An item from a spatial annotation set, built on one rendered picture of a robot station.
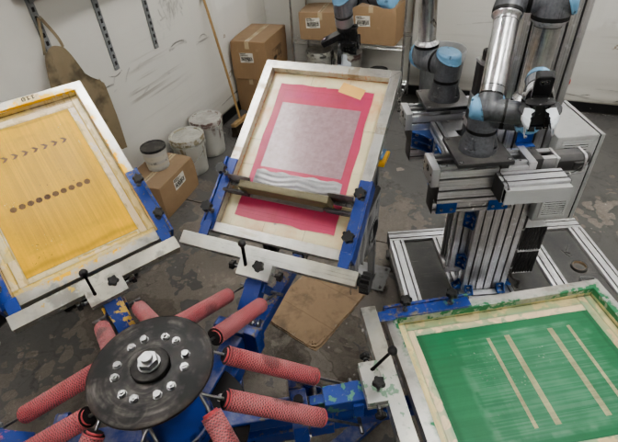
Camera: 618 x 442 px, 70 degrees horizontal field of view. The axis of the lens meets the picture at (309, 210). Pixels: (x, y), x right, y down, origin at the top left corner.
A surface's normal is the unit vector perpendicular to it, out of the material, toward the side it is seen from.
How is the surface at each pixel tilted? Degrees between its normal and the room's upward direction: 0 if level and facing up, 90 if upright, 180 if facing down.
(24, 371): 0
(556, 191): 90
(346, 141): 32
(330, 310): 0
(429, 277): 0
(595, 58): 90
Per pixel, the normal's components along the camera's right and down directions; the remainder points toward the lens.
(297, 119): -0.25, -0.34
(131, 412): -0.06, -0.78
